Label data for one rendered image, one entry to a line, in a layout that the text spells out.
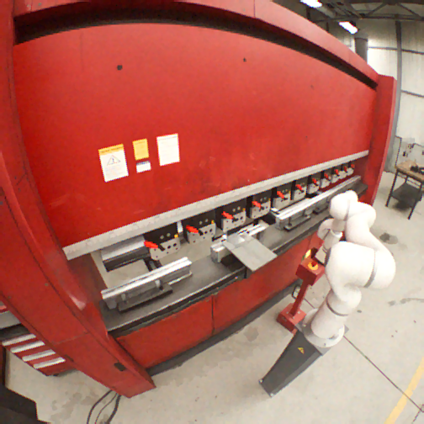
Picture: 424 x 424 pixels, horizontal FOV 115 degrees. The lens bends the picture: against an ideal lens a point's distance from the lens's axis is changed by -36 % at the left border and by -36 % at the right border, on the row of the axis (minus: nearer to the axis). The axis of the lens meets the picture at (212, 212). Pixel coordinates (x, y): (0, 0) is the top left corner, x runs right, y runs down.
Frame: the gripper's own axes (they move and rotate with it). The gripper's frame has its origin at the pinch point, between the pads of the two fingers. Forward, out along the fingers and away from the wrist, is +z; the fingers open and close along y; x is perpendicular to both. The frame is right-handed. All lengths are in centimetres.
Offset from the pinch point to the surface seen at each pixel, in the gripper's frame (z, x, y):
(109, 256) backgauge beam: -19, -115, -75
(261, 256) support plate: -25, -47, -22
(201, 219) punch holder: -46, -69, -45
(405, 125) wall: -74, 690, -5
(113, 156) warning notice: -84, -101, -53
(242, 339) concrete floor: 74, -54, -8
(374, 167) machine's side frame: -32, 166, -11
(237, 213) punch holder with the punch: -41, -48, -43
